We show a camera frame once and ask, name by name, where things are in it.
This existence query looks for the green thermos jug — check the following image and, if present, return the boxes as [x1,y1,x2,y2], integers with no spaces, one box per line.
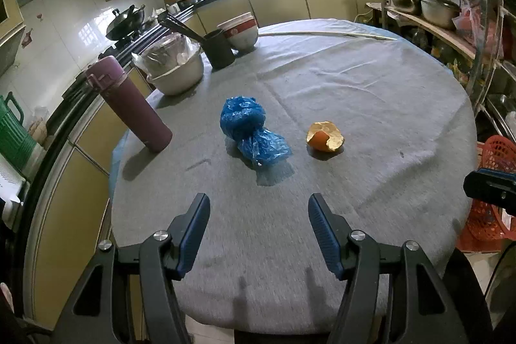
[0,92,37,170]

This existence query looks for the metal storage rack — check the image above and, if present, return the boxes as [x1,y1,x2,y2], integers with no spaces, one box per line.
[372,0,515,140]

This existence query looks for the red plastic basket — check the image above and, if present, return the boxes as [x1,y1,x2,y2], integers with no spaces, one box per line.
[457,135,515,252]

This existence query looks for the steel basin with bag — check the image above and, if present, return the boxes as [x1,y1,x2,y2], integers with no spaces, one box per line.
[131,33,204,96]

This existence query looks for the black wok with lid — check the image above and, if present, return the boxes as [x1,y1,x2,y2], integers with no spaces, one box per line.
[106,4,145,41]

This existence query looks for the steel pot on rack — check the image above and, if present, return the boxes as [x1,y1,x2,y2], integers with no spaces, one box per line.
[419,0,461,30]

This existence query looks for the grey tablecloth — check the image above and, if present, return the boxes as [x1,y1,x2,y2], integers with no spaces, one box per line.
[112,19,477,333]

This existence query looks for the maroon thermos bottle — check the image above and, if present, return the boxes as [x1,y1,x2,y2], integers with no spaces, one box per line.
[86,56,172,153]

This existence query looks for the blue plastic bag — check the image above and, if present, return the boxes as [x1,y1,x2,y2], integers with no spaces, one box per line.
[220,96,291,167]

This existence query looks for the black chopstick cup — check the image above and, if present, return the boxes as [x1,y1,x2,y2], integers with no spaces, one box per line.
[201,29,235,71]

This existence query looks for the orange peel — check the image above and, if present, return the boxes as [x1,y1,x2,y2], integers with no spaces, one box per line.
[306,121,344,153]

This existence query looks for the long white stick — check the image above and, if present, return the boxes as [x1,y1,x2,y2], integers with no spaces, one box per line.
[259,31,397,41]

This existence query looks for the stacked red white bowls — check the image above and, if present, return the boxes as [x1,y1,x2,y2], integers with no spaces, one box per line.
[217,12,259,52]

